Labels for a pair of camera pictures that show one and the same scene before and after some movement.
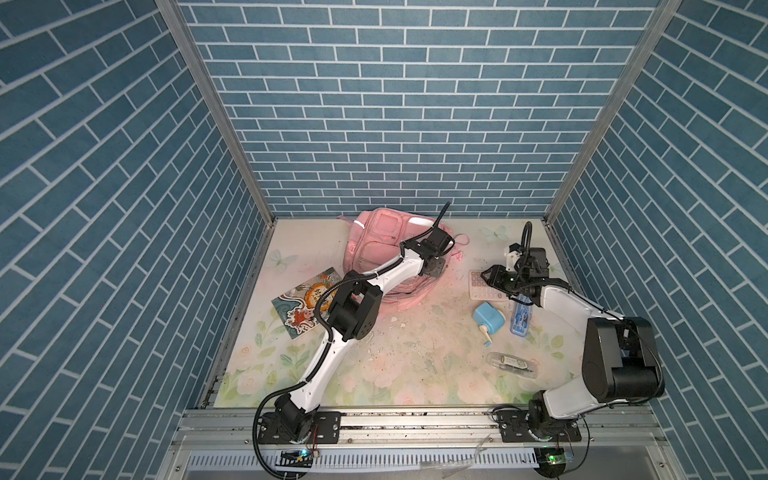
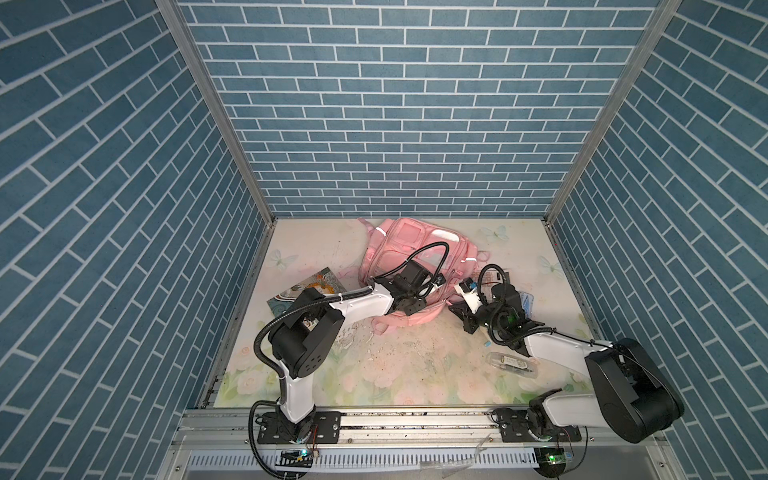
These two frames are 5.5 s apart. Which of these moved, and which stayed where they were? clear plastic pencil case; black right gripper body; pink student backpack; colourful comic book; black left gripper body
Moved: black left gripper body; black right gripper body; pink student backpack
Stayed: colourful comic book; clear plastic pencil case
